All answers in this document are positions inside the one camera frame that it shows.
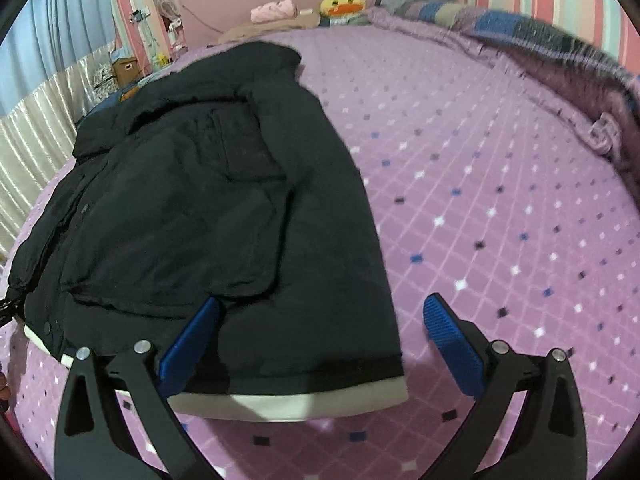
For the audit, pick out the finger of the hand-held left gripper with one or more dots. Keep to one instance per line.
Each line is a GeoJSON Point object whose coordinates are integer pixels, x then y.
{"type": "Point", "coordinates": [9, 309]}

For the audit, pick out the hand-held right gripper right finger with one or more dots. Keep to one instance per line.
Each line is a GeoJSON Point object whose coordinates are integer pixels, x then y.
{"type": "Point", "coordinates": [452, 345]}

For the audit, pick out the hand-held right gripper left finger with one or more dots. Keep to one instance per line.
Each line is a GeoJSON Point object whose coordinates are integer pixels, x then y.
{"type": "Point", "coordinates": [187, 347]}

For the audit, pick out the black hooded jacket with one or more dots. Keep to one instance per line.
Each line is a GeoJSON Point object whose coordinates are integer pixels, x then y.
{"type": "Point", "coordinates": [210, 220]}

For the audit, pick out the white satin cloth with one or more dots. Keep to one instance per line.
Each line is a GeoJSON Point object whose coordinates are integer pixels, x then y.
{"type": "Point", "coordinates": [35, 135]}

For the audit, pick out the cardboard box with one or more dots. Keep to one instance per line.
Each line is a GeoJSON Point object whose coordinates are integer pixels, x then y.
{"type": "Point", "coordinates": [125, 70]}

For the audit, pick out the blue curtain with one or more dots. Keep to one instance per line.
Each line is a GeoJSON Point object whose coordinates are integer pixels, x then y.
{"type": "Point", "coordinates": [55, 15]}

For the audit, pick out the patchwork quilt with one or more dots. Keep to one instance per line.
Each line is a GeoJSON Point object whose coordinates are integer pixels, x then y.
{"type": "Point", "coordinates": [525, 30]}

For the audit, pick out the brown pillow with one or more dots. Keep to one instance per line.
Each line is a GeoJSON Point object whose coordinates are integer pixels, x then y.
{"type": "Point", "coordinates": [272, 27]}

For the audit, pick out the pink plush toy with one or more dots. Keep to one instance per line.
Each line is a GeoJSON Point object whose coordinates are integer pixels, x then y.
{"type": "Point", "coordinates": [274, 10]}

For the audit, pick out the yellow duck plush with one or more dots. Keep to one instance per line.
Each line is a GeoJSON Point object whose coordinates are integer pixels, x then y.
{"type": "Point", "coordinates": [342, 5]}

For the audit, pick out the wall outlet with plugs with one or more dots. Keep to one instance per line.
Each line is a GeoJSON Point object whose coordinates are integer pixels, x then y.
{"type": "Point", "coordinates": [139, 14]}

